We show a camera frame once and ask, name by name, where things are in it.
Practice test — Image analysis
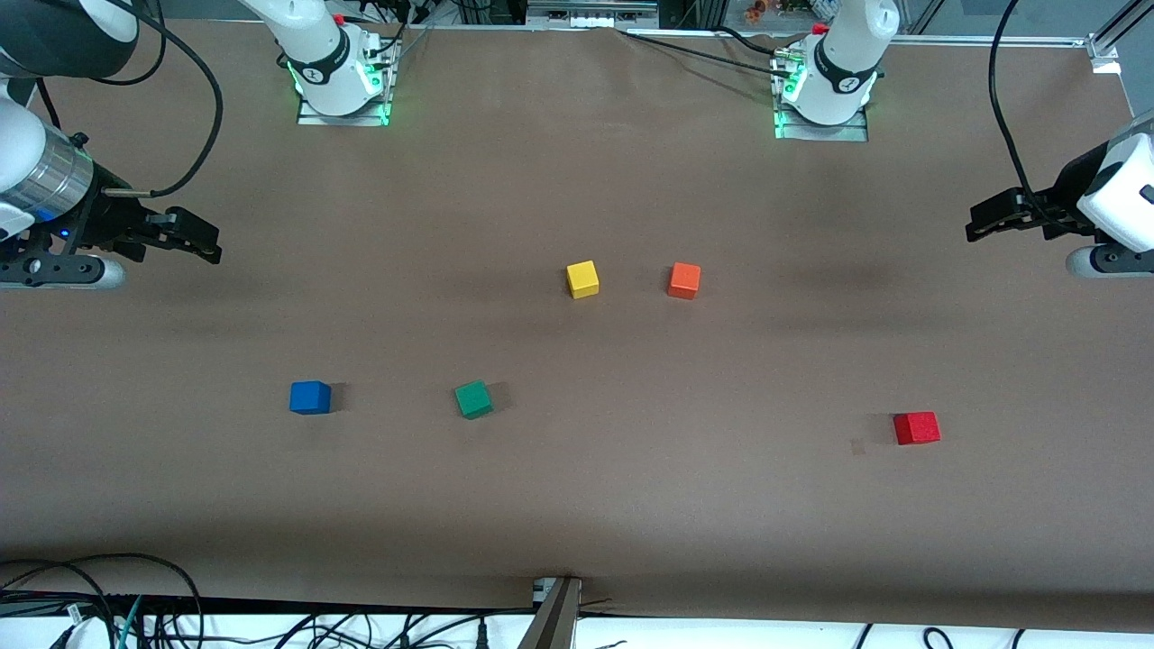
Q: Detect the red wooden block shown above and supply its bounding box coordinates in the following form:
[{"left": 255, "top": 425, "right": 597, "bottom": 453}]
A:
[{"left": 893, "top": 411, "right": 941, "bottom": 446}]

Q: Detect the blue wooden block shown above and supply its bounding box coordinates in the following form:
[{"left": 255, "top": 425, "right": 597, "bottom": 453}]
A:
[{"left": 289, "top": 380, "right": 332, "bottom": 416}]

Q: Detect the green wooden block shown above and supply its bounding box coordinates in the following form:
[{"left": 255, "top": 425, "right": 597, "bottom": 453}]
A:
[{"left": 454, "top": 379, "right": 494, "bottom": 420}]

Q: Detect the white power strip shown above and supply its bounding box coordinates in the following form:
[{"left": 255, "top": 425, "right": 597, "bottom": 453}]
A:
[{"left": 527, "top": 0, "right": 659, "bottom": 28}]

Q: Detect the white desk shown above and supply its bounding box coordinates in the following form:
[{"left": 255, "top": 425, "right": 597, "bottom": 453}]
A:
[{"left": 0, "top": 595, "right": 1154, "bottom": 649}]

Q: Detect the black right gripper plug cable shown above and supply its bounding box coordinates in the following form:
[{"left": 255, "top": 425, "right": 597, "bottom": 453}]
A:
[{"left": 90, "top": 0, "right": 224, "bottom": 197}]

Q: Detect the black right arm strapped cable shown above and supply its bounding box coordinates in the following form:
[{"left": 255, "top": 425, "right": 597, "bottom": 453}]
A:
[{"left": 32, "top": 77, "right": 66, "bottom": 133}]

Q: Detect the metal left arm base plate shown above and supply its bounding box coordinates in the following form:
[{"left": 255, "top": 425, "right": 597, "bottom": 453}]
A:
[{"left": 773, "top": 54, "right": 871, "bottom": 142}]

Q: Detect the aluminium table edge rail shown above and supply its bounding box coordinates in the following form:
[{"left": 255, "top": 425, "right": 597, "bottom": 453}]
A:
[{"left": 870, "top": 34, "right": 1092, "bottom": 48}]

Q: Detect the aluminium corner bracket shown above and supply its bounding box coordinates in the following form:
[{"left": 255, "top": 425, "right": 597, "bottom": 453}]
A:
[{"left": 1087, "top": 34, "right": 1124, "bottom": 75}]

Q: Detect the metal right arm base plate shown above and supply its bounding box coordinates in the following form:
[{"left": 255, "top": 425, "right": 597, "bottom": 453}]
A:
[{"left": 296, "top": 36, "right": 395, "bottom": 127}]

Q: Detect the black looping cable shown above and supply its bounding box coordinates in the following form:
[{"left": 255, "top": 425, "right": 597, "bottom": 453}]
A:
[{"left": 0, "top": 553, "right": 206, "bottom": 649}]

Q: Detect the black base cable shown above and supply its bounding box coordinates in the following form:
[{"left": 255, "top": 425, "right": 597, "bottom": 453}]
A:
[{"left": 622, "top": 27, "right": 796, "bottom": 78}]

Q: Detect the teal cable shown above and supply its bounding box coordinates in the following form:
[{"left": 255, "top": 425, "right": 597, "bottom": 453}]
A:
[{"left": 115, "top": 595, "right": 145, "bottom": 649}]

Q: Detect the aluminium frame post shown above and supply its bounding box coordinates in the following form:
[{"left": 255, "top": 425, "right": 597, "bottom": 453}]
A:
[{"left": 518, "top": 577, "right": 583, "bottom": 649}]

